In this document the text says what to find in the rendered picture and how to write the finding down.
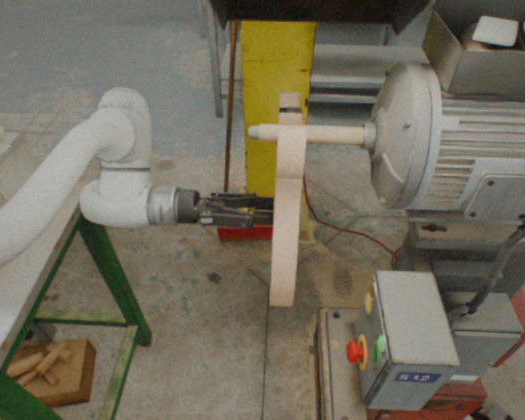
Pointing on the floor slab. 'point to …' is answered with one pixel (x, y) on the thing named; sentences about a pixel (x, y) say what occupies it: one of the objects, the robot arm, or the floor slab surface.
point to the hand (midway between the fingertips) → (273, 210)
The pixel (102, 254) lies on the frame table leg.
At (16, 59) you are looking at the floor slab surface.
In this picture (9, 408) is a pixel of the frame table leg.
